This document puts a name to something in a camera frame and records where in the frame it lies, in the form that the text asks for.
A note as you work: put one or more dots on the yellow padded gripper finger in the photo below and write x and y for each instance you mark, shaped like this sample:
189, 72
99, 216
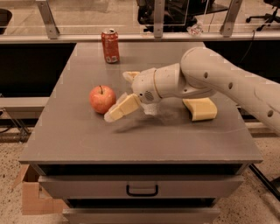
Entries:
125, 105
130, 76

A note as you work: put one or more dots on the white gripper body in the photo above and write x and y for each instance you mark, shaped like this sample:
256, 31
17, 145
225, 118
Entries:
143, 86

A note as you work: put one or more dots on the red apple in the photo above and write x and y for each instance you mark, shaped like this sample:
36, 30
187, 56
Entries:
102, 98

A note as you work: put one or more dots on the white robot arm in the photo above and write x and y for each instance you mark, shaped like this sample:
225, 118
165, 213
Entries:
200, 73

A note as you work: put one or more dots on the red soda can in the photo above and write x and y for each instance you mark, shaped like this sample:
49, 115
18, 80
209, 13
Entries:
109, 39

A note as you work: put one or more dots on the yellow sponge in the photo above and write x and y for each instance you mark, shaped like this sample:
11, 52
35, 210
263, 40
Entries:
201, 109

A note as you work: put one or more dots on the grey drawer cabinet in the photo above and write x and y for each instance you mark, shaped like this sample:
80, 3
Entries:
70, 139

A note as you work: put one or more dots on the crumpled clear plastic wrapper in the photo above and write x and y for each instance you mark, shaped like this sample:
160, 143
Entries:
196, 29

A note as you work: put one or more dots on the black office chair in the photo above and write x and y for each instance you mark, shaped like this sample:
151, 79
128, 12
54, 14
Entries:
178, 14

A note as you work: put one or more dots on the lower grey drawer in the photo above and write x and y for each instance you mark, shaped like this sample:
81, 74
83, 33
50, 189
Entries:
141, 215

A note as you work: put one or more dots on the cardboard box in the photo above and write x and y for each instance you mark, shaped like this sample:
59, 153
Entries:
35, 199

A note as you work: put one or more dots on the black office chair base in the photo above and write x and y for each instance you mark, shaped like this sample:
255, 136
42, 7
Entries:
268, 19

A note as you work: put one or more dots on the middle metal railing post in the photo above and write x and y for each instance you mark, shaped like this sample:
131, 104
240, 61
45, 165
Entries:
159, 11

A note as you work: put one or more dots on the metal railing post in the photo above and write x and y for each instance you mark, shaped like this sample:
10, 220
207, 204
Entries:
227, 28
159, 11
51, 29

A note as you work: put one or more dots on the upper drawer with black handle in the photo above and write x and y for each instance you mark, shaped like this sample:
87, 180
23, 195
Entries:
140, 186

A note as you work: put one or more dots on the right metal railing post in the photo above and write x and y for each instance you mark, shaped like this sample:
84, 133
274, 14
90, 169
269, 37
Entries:
227, 28

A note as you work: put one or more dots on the left metal railing post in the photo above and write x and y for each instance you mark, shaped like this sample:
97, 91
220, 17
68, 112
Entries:
51, 29

